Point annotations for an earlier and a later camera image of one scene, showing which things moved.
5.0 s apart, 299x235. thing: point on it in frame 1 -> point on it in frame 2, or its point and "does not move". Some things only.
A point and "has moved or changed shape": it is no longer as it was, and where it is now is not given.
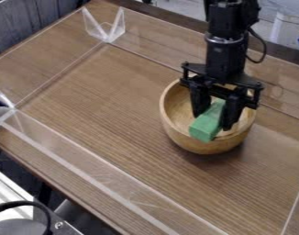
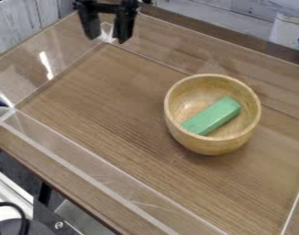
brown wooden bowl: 178,117 does not move
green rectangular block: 205,127 has moved or changed shape
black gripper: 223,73 -> 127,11
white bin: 288,27 does not move
